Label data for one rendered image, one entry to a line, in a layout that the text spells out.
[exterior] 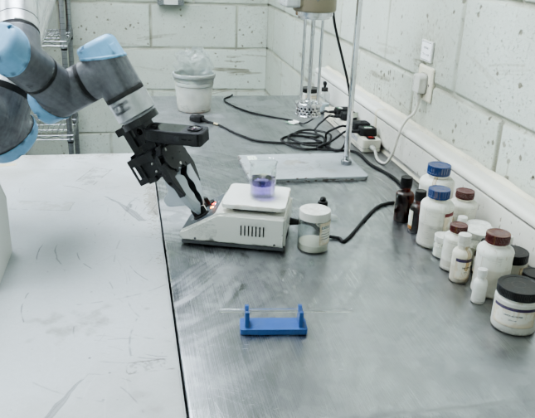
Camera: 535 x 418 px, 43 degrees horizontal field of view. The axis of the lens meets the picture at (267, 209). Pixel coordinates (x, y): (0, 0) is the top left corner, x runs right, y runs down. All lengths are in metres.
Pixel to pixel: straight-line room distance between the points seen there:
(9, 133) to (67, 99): 0.14
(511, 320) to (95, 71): 0.80
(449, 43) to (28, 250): 1.03
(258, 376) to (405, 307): 0.31
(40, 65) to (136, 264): 0.37
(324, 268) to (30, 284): 0.50
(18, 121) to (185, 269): 0.42
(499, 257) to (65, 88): 0.79
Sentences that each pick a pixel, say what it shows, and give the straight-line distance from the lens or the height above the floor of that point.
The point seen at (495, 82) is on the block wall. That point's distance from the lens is 1.49.
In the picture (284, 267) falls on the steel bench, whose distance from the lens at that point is 1.22.
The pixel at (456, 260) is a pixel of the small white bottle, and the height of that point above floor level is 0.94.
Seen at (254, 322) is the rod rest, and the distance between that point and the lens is 1.03.
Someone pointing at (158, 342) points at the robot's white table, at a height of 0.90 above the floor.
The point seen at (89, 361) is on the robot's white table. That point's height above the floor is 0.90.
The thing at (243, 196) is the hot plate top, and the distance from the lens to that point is 1.29.
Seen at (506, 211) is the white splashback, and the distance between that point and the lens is 1.36.
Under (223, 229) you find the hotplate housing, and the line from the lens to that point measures 1.26.
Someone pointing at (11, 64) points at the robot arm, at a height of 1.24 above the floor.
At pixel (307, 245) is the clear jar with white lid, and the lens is 1.26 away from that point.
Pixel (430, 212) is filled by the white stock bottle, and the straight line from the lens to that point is 1.32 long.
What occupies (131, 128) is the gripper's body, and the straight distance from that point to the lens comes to 1.25.
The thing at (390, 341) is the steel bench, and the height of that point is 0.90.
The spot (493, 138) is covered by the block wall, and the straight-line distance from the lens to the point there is 1.49.
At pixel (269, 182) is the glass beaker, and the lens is 1.26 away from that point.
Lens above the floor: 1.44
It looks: 22 degrees down
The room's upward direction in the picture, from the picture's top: 2 degrees clockwise
